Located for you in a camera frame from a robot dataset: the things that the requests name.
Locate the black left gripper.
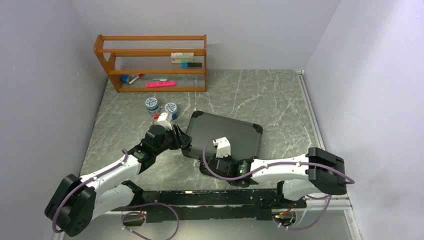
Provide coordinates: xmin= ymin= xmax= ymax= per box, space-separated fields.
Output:
xmin=154 ymin=124 xmax=191 ymax=156

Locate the black poker set case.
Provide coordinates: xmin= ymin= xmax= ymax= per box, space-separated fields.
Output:
xmin=182 ymin=110 xmax=263 ymax=179

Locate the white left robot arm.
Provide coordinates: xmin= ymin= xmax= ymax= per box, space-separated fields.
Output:
xmin=44 ymin=124 xmax=192 ymax=237

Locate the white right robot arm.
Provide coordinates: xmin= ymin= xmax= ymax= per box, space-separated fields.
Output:
xmin=201 ymin=147 xmax=354 ymax=208

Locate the blue white lidded jar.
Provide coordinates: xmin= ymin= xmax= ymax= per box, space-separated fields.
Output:
xmin=145 ymin=97 xmax=161 ymax=115
xmin=164 ymin=102 xmax=179 ymax=120

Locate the pink highlighter marker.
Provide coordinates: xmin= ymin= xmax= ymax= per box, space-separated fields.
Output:
xmin=146 ymin=81 xmax=177 ymax=88

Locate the teal marker pen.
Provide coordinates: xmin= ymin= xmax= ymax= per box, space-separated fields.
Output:
xmin=181 ymin=62 xmax=203 ymax=68

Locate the red white marker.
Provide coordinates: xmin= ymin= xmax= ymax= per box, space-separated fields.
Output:
xmin=128 ymin=74 xmax=144 ymax=85

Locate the white red box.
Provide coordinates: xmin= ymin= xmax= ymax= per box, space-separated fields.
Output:
xmin=170 ymin=52 xmax=195 ymax=61

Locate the blue capped small bottle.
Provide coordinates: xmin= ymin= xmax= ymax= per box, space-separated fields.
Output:
xmin=120 ymin=74 xmax=132 ymax=84

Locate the orange wooden shelf rack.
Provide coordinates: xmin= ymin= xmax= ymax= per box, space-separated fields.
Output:
xmin=93 ymin=34 xmax=208 ymax=93

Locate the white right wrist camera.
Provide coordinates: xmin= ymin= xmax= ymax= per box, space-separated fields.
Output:
xmin=212 ymin=137 xmax=231 ymax=158

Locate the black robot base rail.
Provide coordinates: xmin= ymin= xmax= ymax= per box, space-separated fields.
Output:
xmin=117 ymin=188 xmax=307 ymax=223

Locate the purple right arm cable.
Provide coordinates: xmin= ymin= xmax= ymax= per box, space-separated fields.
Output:
xmin=202 ymin=138 xmax=355 ymax=231

